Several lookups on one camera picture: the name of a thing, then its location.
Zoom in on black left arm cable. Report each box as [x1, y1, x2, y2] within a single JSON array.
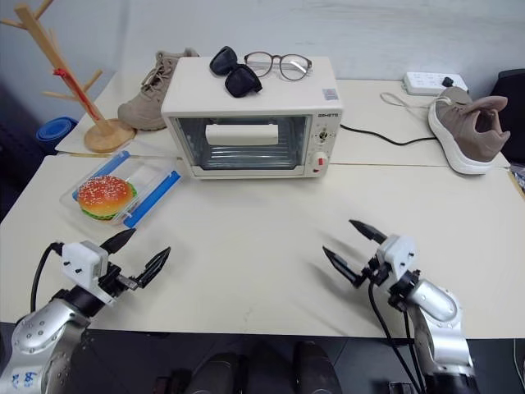
[[30, 241, 65, 314]]

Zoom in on taupe white-soled sneaker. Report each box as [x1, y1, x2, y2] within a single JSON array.
[[427, 86, 512, 176]]

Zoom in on black sunglasses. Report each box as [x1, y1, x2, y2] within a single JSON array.
[[208, 45, 263, 99]]

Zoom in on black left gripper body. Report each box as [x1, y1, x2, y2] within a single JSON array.
[[97, 263, 139, 298]]

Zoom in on brown clear-lens eyeglasses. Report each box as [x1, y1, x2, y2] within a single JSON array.
[[244, 52, 314, 82]]

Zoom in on clear blue-edged plastic container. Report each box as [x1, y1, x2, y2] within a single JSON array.
[[59, 149, 183, 230]]

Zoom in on black chair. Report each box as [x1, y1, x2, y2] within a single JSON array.
[[489, 68, 525, 162]]

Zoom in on tan lace-up boot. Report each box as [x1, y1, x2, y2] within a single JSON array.
[[117, 48, 201, 132]]

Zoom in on red string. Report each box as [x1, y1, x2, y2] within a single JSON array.
[[52, 66, 96, 121]]

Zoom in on toy hamburger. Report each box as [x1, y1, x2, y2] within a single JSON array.
[[77, 175, 139, 222]]

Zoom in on blue rolled mat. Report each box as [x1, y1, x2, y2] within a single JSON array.
[[34, 117, 80, 143]]

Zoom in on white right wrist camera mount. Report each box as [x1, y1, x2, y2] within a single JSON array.
[[374, 233, 418, 285]]

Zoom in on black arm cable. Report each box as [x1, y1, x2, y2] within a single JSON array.
[[30, 241, 65, 314], [367, 281, 427, 394]]

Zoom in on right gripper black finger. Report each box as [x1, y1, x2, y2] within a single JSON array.
[[322, 245, 368, 290], [348, 219, 390, 245]]

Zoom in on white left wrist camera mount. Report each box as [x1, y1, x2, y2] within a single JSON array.
[[61, 241, 116, 307]]

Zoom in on white power strip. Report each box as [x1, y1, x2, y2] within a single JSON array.
[[401, 71, 470, 97]]

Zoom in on thin black cable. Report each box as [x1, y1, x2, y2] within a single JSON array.
[[340, 122, 435, 146]]

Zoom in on white cord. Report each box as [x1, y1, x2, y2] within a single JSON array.
[[380, 91, 436, 111]]

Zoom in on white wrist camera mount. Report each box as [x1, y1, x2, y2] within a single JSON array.
[[374, 233, 418, 285], [61, 241, 116, 307]]

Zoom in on wooden mug tree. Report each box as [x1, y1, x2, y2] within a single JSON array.
[[0, 0, 137, 154]]

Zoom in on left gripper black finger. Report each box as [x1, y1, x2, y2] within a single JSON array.
[[135, 245, 172, 289], [100, 227, 137, 254]]

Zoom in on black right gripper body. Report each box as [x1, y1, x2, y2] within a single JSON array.
[[360, 252, 397, 289]]

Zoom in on cream toaster oven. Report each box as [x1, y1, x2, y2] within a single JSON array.
[[161, 56, 345, 181]]

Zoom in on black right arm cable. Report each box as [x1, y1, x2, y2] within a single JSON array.
[[367, 281, 427, 394]]

